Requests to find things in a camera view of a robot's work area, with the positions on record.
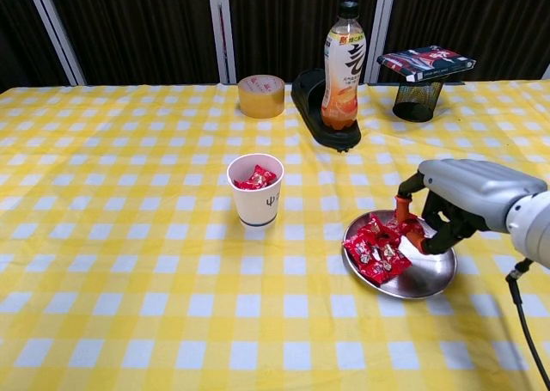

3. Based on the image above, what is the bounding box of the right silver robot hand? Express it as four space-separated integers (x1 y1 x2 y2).
394 158 549 257

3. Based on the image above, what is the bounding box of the metal bowl of red candies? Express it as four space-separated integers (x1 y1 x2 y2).
342 209 458 301

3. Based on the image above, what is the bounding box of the white paper cup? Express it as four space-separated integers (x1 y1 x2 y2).
226 153 285 232

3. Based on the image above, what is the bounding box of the black small bowl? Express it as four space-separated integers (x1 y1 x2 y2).
392 76 450 123

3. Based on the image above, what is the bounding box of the black pleated curtain panel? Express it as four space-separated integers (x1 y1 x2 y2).
0 0 72 92
377 0 550 83
42 0 221 86
227 0 382 84

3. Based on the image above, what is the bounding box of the orange drink plastic bottle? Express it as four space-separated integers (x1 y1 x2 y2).
321 1 369 131

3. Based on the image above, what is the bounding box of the black oval plastic tray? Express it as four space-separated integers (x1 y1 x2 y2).
290 67 363 154

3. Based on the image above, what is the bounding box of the brown packing tape roll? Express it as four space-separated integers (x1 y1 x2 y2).
237 75 285 119

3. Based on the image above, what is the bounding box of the yellow white checked tablecloth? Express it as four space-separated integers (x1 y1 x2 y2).
0 80 550 391

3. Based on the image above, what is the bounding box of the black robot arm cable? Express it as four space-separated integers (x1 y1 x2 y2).
505 257 550 391

